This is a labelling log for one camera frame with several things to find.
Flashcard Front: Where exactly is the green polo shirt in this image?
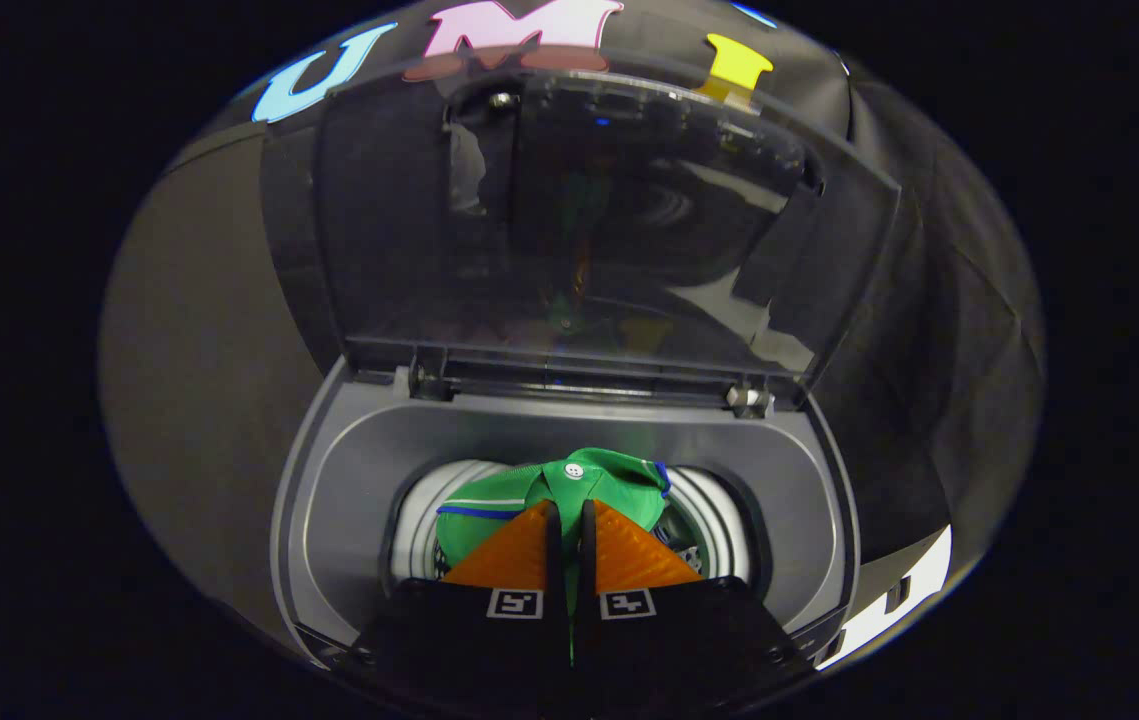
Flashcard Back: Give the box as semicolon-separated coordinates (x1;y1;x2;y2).
434;447;672;669

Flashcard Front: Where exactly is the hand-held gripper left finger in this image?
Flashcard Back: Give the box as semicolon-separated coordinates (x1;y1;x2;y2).
349;500;570;701

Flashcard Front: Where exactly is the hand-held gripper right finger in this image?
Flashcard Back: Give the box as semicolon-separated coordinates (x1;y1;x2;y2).
574;500;815;701

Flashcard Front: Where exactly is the dark glass washing machine lid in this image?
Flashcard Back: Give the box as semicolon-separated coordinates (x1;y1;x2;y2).
314;45;902;406

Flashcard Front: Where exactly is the white board with black marks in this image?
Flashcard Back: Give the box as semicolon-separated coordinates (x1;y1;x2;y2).
814;525;955;671

